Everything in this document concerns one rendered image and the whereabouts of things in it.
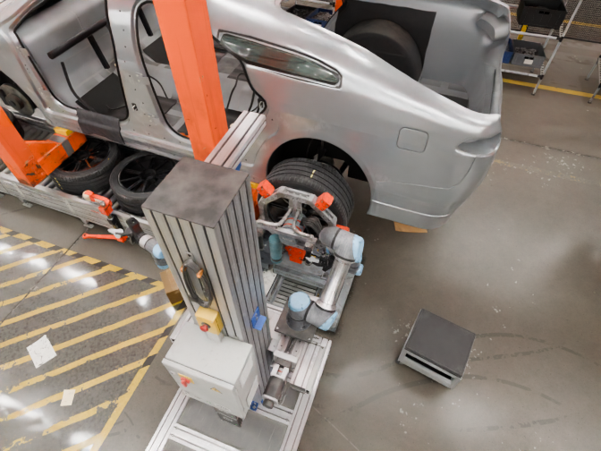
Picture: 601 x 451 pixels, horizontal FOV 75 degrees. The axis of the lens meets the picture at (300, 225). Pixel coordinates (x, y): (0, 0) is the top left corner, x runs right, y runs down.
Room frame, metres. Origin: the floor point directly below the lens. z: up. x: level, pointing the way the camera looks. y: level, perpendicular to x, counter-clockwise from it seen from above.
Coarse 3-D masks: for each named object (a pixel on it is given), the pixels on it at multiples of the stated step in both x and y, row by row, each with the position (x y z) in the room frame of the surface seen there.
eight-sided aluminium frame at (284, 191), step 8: (280, 192) 1.75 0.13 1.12; (288, 192) 1.74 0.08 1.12; (296, 192) 1.75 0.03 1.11; (304, 192) 1.74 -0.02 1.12; (264, 200) 1.79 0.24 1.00; (272, 200) 1.77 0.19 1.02; (296, 200) 1.71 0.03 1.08; (304, 200) 1.70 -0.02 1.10; (312, 200) 1.68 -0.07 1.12; (264, 208) 1.80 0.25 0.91; (264, 216) 1.79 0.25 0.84; (320, 216) 1.65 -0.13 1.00; (328, 216) 1.65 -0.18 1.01; (328, 224) 1.63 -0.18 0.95; (272, 232) 1.78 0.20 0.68; (320, 248) 1.64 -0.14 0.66
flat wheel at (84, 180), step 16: (96, 144) 3.08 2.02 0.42; (112, 144) 2.97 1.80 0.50; (64, 160) 2.77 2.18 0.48; (80, 160) 2.77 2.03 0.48; (96, 160) 2.79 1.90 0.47; (112, 160) 2.75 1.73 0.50; (64, 176) 2.53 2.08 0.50; (80, 176) 2.54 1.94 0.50; (96, 176) 2.58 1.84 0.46; (80, 192) 2.51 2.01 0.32; (96, 192) 2.55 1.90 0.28
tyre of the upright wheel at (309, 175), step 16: (288, 160) 2.03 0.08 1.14; (304, 160) 1.98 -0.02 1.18; (272, 176) 1.91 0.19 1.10; (288, 176) 1.84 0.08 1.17; (304, 176) 1.83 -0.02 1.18; (320, 176) 1.85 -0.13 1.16; (336, 176) 1.89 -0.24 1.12; (320, 192) 1.74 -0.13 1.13; (336, 192) 1.78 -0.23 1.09; (336, 208) 1.70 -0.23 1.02; (352, 208) 1.85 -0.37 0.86; (336, 224) 1.69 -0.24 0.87
